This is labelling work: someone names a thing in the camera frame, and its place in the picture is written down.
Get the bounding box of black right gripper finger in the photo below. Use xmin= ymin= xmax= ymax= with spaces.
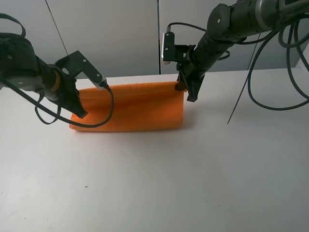
xmin=186 ymin=74 xmax=205 ymax=102
xmin=175 ymin=73 xmax=187 ymax=91

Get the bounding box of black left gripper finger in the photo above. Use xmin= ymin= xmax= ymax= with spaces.
xmin=70 ymin=95 xmax=87 ymax=118

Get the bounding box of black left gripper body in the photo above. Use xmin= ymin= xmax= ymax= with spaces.
xmin=47 ymin=64 xmax=80 ymax=109

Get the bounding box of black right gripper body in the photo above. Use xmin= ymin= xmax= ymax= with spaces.
xmin=177 ymin=44 xmax=208 ymax=84

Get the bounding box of orange towel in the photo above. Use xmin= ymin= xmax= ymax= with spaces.
xmin=70 ymin=82 xmax=184 ymax=132

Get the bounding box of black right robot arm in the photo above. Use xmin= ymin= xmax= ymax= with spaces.
xmin=176 ymin=0 xmax=309 ymax=102

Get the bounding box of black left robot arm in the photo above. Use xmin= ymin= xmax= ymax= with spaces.
xmin=0 ymin=14 xmax=87 ymax=118

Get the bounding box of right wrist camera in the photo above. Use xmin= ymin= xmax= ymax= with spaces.
xmin=161 ymin=26 xmax=190 ymax=64

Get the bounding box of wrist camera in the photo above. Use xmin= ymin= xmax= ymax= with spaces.
xmin=161 ymin=26 xmax=190 ymax=64
xmin=55 ymin=51 xmax=110 ymax=90

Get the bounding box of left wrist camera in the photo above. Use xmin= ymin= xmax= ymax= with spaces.
xmin=55 ymin=51 xmax=110 ymax=90

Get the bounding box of black right camera cable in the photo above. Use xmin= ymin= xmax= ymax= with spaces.
xmin=166 ymin=22 xmax=208 ymax=32

